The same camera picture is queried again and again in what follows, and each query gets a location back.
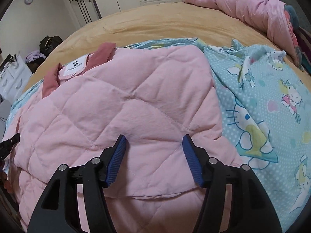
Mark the blue Hello Kitty blanket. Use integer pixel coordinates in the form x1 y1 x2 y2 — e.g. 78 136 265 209
19 38 310 231

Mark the tan bed cover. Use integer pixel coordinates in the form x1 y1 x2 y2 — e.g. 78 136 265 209
23 2 307 93

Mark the purple clothes pile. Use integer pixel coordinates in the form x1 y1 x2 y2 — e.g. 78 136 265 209
25 50 46 64

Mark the pink crumpled comforter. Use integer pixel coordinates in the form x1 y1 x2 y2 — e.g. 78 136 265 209
182 0 302 67

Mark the white drawer cabinet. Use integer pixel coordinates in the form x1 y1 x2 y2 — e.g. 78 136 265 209
1 55 33 104

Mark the white bedroom door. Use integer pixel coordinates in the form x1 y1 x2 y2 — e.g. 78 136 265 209
64 0 101 30

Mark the pink quilted jacket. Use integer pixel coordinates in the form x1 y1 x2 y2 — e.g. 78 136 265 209
4 45 241 232

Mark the black bag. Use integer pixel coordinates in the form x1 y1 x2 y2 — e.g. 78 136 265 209
39 36 63 57

